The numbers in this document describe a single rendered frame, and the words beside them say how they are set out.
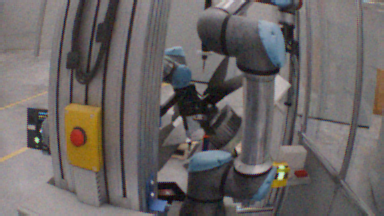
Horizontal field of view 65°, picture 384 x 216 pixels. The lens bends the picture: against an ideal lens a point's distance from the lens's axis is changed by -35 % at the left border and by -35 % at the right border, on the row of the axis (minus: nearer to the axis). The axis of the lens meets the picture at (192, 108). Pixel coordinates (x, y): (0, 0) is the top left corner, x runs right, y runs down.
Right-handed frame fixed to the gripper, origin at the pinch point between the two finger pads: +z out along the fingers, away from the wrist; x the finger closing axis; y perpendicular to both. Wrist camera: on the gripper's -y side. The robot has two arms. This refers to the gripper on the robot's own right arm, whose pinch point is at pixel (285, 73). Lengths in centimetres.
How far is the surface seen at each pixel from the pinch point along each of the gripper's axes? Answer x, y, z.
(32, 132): -104, -8, 33
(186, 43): 4, -791, 64
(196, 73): 29, -781, 128
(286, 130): 32, -90, 46
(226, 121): -13, -52, 33
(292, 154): 30, -62, 52
